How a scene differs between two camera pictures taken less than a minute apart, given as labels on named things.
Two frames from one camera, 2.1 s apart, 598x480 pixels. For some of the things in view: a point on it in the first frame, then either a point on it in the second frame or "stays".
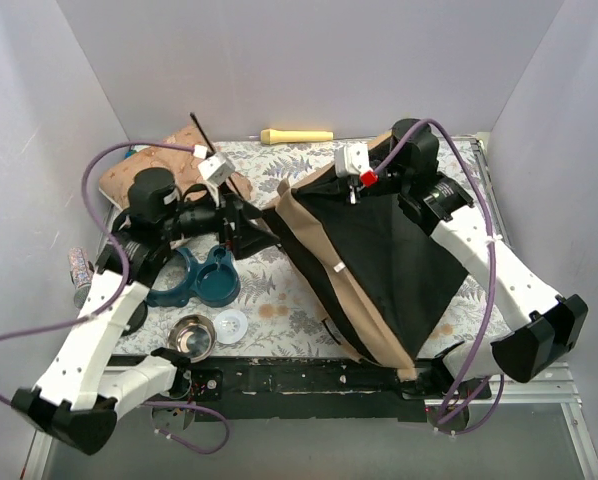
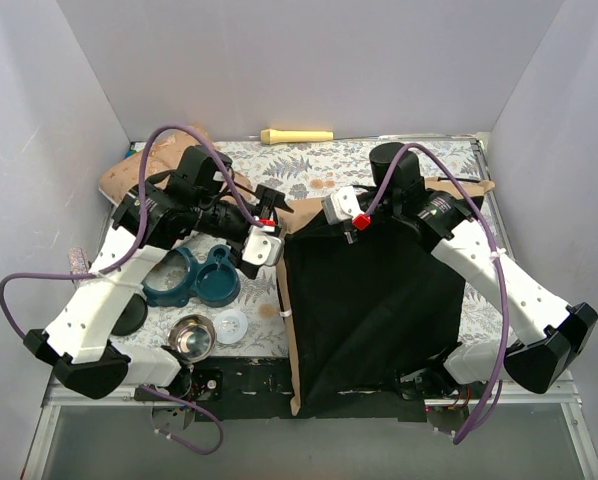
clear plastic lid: x=230 y=326 stays
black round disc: x=137 y=319 stays
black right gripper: x=339 y=182 → x=367 y=201
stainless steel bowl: x=193 y=336 stays
